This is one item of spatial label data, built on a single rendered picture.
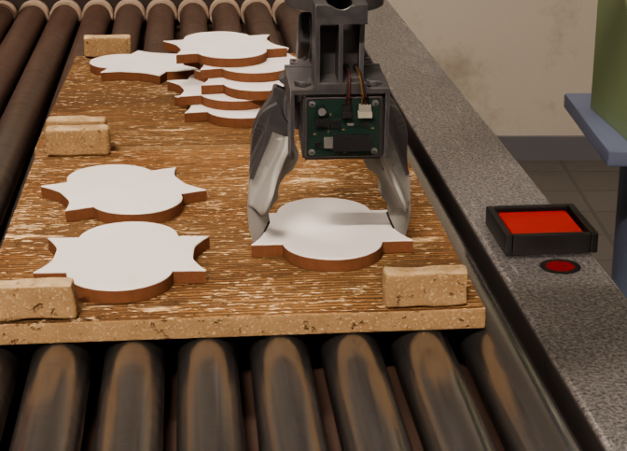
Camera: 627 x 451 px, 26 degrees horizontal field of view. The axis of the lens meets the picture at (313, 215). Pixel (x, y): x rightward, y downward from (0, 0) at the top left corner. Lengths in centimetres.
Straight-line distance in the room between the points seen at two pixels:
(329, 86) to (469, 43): 352
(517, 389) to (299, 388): 14
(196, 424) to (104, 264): 21
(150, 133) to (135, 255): 37
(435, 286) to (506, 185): 36
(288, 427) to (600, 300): 31
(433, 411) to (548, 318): 17
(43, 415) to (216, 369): 12
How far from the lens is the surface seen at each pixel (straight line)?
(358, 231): 105
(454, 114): 152
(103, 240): 104
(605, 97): 169
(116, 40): 170
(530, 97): 453
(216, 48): 149
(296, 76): 98
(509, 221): 114
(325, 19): 94
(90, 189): 117
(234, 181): 121
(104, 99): 151
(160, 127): 139
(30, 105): 158
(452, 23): 444
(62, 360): 91
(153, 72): 158
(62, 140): 130
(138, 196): 114
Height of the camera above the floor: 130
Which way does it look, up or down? 19 degrees down
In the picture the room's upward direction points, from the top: straight up
